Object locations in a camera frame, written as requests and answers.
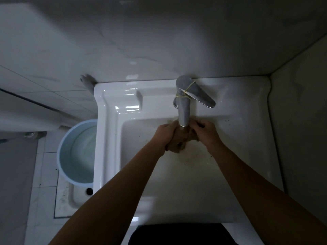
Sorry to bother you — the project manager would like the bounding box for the person's right hand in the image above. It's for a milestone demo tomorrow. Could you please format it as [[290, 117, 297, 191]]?
[[189, 119, 224, 154]]

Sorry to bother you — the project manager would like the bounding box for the person's left hand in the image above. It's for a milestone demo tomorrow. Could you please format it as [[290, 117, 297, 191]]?
[[151, 120, 180, 155]]

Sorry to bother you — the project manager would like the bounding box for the brown wet cloth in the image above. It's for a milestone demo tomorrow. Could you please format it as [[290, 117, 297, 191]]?
[[165, 120, 201, 152]]

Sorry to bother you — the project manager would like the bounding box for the person's right forearm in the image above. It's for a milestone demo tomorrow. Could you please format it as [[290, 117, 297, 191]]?
[[207, 143, 327, 245]]

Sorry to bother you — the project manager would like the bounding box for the person's left forearm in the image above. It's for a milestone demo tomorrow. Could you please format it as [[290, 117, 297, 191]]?
[[49, 140, 166, 245]]

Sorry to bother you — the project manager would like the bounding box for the chrome sink faucet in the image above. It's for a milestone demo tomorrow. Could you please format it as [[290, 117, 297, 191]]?
[[173, 75, 216, 127]]

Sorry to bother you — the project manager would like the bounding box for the yellow rubber band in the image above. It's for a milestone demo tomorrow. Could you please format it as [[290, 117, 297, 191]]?
[[176, 81, 196, 100]]

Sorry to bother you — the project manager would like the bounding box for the white ceramic sink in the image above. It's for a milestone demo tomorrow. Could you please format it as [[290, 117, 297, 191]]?
[[93, 76, 284, 245]]

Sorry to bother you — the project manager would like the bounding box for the light blue plastic bucket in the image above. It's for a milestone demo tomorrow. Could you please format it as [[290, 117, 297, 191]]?
[[57, 119, 98, 184]]

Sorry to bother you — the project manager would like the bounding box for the person's black shirt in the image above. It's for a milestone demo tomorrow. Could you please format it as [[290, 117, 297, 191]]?
[[128, 223, 239, 245]]

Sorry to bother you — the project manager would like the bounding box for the white squat toilet pan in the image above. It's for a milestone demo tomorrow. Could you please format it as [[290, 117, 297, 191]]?
[[54, 173, 94, 219]]

